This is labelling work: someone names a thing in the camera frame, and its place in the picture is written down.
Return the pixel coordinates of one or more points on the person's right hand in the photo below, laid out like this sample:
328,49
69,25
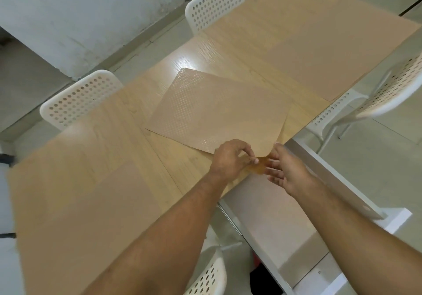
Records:
295,172

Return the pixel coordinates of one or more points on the person's left hand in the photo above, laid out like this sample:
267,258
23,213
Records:
227,159

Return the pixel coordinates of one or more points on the black and red bag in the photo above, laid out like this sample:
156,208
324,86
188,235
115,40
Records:
263,280

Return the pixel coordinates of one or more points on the person's left forearm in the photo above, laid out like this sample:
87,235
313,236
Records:
164,238

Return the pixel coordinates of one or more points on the brown dotted paper sheet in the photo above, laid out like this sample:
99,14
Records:
217,113

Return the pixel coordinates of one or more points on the white perforated plastic chair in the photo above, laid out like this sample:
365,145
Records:
392,90
79,98
209,276
216,2

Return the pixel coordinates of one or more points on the white table frame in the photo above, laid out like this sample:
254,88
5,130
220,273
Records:
333,179

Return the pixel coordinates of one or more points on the person's right middle finger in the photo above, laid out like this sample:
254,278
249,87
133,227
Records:
273,172

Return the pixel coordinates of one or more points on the person's left thumb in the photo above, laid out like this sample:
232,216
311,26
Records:
249,162

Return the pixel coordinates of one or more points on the person's right forearm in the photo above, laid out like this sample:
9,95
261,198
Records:
362,238

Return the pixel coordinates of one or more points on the person's right thumb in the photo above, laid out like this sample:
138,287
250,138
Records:
279,148

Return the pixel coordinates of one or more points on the large plain brown paper sheet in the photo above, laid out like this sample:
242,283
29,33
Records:
82,212

